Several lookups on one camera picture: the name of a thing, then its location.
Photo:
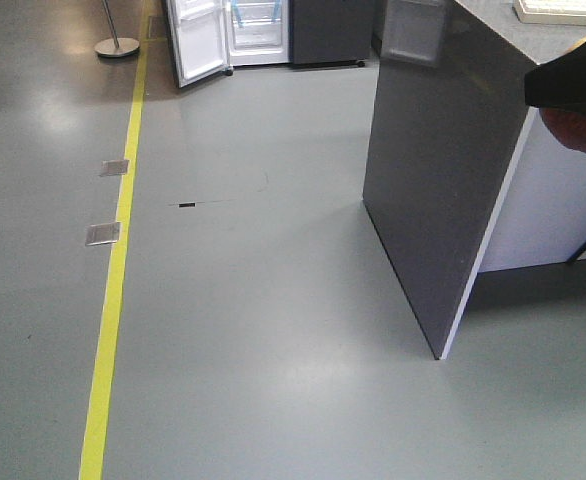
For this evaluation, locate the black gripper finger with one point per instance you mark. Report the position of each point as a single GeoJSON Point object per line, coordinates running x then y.
{"type": "Point", "coordinates": [560, 83]}

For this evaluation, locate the white keyboard on island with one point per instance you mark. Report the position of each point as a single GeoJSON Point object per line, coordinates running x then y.
{"type": "Point", "coordinates": [562, 12]}

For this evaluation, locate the red yellow apple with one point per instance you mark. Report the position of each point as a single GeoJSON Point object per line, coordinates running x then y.
{"type": "Point", "coordinates": [569, 128]}

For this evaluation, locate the open grey fridge body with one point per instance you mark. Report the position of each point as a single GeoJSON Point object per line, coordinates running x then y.
{"type": "Point", "coordinates": [300, 33]}

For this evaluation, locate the white fridge door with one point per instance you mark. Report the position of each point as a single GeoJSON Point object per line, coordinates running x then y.
{"type": "Point", "coordinates": [197, 32]}

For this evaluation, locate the silver floor outlet cover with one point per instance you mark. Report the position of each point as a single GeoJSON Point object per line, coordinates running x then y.
{"type": "Point", "coordinates": [103, 234]}
{"type": "Point", "coordinates": [117, 167]}

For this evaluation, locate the yellow floor tape line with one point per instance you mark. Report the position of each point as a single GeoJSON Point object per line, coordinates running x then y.
{"type": "Point", "coordinates": [95, 437]}

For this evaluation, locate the grey kitchen island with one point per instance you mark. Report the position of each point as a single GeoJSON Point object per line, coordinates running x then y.
{"type": "Point", "coordinates": [462, 176]}

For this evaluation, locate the silver floor lamp stand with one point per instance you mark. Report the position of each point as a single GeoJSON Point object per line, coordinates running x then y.
{"type": "Point", "coordinates": [115, 46]}

